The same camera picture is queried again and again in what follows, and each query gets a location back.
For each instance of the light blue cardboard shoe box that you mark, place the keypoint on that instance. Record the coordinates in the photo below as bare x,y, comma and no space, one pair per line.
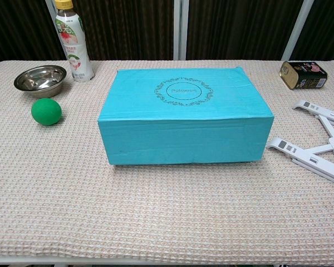
183,133

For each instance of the beige waffle-weave tablecloth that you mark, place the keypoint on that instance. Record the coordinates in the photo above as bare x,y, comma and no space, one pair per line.
161,211

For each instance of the dark ribbed partition panel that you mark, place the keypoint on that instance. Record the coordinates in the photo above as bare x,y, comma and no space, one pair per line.
328,27
16,27
239,27
128,27

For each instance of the green ball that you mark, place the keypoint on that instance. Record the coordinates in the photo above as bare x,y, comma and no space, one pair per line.
46,111

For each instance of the drink bottle with yellow cap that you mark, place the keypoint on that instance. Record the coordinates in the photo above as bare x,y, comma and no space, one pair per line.
75,41

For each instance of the stainless steel bowl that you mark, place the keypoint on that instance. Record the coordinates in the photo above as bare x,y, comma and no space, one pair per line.
40,80

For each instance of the black and gold tin can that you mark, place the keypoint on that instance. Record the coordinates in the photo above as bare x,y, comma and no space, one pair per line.
306,75

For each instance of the white folding laptop stand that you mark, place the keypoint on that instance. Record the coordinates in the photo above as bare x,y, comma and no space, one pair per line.
320,164

